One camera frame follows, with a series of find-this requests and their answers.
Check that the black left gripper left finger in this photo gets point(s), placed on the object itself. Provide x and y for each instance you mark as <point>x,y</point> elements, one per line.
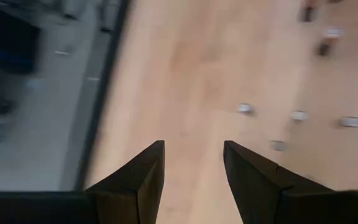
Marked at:
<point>135,193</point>

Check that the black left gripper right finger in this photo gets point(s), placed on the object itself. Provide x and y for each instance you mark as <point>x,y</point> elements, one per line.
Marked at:
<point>253,186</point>

